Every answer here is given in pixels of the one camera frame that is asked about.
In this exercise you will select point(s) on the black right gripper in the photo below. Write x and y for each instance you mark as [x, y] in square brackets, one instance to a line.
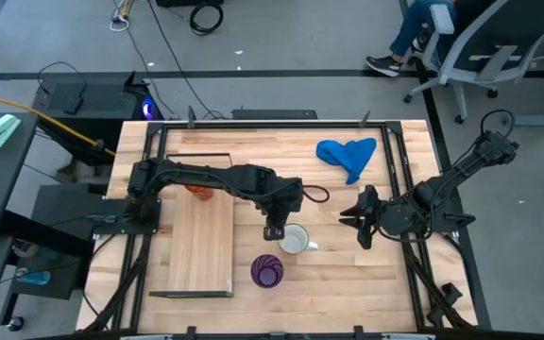
[371, 215]

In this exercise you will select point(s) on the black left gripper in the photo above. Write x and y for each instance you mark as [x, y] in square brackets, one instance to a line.
[278, 218]

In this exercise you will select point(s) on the purple faceted plastic cup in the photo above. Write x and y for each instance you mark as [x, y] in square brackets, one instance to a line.
[267, 271]

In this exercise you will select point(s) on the orange faceted plastic cup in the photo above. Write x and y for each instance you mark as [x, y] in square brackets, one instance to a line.
[199, 192]

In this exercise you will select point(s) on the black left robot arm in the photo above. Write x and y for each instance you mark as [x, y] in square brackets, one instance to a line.
[206, 177]

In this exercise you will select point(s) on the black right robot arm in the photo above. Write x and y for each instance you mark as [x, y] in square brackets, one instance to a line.
[461, 175]

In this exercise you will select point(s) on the blue cloth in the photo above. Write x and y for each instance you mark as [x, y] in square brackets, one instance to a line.
[347, 153]

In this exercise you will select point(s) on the black power strip bar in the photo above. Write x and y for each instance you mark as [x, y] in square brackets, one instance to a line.
[274, 114]

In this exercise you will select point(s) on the person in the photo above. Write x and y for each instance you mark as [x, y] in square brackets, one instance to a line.
[411, 28]

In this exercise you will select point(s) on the black low cart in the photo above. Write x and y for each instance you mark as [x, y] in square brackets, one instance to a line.
[64, 208]

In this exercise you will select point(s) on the black computer tower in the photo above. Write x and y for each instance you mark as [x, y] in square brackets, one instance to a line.
[92, 101]

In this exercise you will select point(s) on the grey black office chair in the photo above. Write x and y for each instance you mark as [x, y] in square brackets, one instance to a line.
[494, 42]

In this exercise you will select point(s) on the black flat device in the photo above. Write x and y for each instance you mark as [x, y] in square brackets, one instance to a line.
[73, 106]

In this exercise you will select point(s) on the blue bottle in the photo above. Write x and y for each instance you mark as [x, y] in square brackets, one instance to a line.
[33, 277]

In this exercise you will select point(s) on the mint green stapler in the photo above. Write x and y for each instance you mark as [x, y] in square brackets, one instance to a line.
[0, 131]

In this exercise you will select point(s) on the black metal table frame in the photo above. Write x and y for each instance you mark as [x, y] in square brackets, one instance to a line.
[392, 160]

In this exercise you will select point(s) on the wooden shelf black metal frame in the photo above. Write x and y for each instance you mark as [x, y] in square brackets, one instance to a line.
[201, 245]

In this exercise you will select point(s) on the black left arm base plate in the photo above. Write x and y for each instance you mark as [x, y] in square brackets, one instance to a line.
[111, 226]

